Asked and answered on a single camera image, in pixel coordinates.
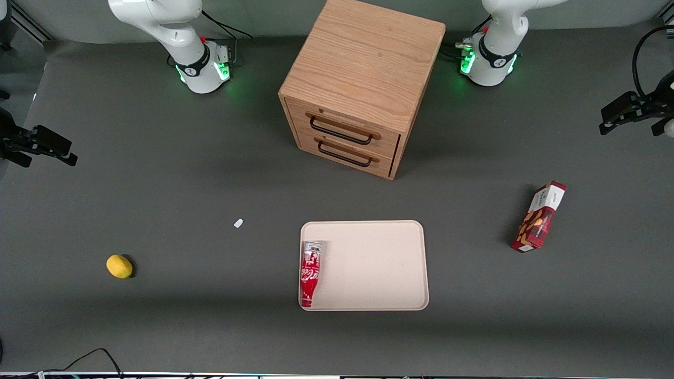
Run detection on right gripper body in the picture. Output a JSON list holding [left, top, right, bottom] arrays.
[[0, 107, 35, 168]]

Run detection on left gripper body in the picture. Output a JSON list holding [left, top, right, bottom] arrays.
[[636, 71, 674, 138]]

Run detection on red cookie box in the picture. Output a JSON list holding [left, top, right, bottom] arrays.
[[510, 181, 568, 254]]

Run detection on beige plastic tray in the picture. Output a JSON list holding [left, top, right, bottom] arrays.
[[299, 220, 430, 312]]

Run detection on yellow lemon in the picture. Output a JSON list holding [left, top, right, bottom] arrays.
[[106, 254, 134, 280]]

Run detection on wooden drawer front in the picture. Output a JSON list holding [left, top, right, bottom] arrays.
[[286, 97, 401, 159], [296, 131, 396, 179]]

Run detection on oak wooden drawer cabinet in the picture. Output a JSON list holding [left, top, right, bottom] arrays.
[[278, 0, 447, 181]]

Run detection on red cola bottle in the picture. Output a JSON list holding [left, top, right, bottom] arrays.
[[300, 241, 329, 308]]

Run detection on aluminium frame rail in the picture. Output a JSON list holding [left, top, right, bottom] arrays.
[[9, 0, 54, 44]]

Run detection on black left arm base cables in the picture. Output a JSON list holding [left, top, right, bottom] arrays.
[[441, 15, 493, 59]]

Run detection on black cable at table edge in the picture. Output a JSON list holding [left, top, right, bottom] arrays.
[[0, 347, 125, 379]]

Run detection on black right arm base cable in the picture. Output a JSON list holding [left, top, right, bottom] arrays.
[[201, 9, 254, 67]]

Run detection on black metal drawer handle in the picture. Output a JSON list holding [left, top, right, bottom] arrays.
[[316, 139, 373, 168], [309, 116, 375, 146]]

